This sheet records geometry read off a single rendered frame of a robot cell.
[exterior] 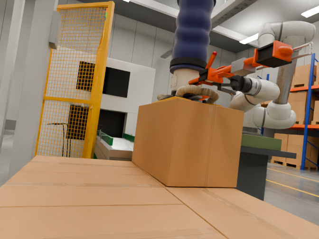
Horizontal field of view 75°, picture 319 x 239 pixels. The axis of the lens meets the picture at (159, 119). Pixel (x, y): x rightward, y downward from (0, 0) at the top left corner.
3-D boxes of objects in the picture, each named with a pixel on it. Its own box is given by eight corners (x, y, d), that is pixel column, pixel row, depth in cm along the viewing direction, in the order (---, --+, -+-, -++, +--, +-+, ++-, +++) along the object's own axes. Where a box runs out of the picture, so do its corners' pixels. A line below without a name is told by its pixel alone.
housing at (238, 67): (229, 73, 83) (230, 62, 83) (242, 76, 86) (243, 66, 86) (242, 68, 77) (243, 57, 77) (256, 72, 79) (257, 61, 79)
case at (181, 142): (131, 161, 148) (138, 105, 150) (180, 164, 163) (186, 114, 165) (166, 186, 92) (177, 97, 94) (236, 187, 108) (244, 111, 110)
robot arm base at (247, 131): (248, 134, 183) (249, 128, 183) (263, 136, 161) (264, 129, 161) (229, 132, 181) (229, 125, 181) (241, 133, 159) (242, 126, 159)
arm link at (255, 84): (259, 95, 105) (250, 92, 103) (246, 96, 114) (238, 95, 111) (262, 77, 106) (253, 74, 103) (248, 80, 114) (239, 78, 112)
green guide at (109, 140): (92, 134, 368) (93, 129, 368) (98, 134, 372) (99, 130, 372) (102, 144, 219) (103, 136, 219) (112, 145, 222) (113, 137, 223)
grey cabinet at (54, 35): (51, 48, 212) (55, 20, 213) (57, 50, 214) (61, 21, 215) (48, 41, 193) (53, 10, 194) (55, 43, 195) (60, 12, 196)
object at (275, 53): (252, 63, 71) (254, 49, 71) (268, 68, 74) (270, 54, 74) (274, 55, 63) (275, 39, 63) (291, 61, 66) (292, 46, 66)
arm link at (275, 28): (258, 31, 135) (282, 30, 130) (259, 16, 145) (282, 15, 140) (256, 48, 145) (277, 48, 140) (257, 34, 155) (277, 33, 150)
